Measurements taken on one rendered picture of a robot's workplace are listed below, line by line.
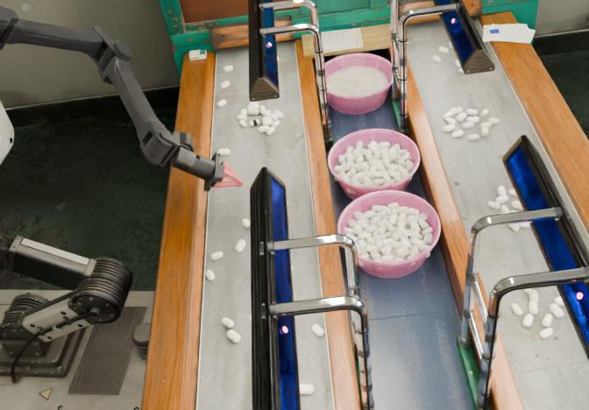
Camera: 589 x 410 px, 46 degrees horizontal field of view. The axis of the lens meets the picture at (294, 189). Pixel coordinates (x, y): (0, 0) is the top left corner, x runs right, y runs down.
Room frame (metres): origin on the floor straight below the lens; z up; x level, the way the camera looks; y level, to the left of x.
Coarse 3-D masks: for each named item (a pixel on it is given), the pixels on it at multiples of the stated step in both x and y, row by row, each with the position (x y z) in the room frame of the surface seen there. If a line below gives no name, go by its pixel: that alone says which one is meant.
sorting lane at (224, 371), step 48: (288, 48) 2.25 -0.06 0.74; (240, 96) 1.98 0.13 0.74; (288, 96) 1.94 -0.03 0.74; (240, 144) 1.72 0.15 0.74; (288, 144) 1.68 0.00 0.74; (240, 192) 1.50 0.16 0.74; (288, 192) 1.46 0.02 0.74; (240, 288) 1.14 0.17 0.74; (240, 336) 0.99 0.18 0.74; (240, 384) 0.86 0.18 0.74
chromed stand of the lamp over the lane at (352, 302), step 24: (288, 240) 0.91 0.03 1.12; (312, 240) 0.90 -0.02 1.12; (336, 240) 0.90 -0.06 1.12; (264, 312) 0.76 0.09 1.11; (288, 312) 0.75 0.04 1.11; (312, 312) 0.74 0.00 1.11; (360, 312) 0.74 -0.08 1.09; (360, 336) 0.74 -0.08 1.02; (360, 360) 0.75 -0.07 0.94; (360, 384) 0.83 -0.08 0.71
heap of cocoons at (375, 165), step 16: (384, 144) 1.61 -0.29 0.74; (352, 160) 1.56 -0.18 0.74; (368, 160) 1.56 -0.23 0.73; (384, 160) 1.53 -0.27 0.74; (400, 160) 1.52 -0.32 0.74; (352, 176) 1.49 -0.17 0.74; (368, 176) 1.48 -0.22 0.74; (384, 176) 1.47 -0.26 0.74; (400, 176) 1.47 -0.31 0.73; (352, 192) 1.44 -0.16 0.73
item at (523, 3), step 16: (496, 0) 2.24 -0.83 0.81; (512, 0) 2.24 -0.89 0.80; (528, 0) 2.23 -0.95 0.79; (320, 16) 2.27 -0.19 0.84; (336, 16) 2.27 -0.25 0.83; (352, 16) 2.27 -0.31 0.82; (368, 16) 2.26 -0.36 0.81; (384, 16) 2.26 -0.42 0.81; (528, 16) 2.23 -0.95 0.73; (192, 32) 2.30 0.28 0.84; (208, 32) 2.29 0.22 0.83; (304, 32) 2.28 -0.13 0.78; (176, 48) 2.30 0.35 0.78; (192, 48) 2.30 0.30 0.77; (208, 48) 2.29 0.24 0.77; (224, 48) 2.32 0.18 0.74; (240, 48) 2.30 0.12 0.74; (176, 64) 2.30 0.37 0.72
